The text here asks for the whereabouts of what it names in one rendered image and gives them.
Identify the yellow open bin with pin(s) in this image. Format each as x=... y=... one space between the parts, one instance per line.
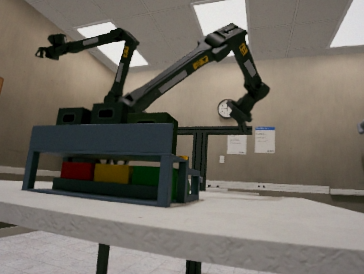
x=113 y=173

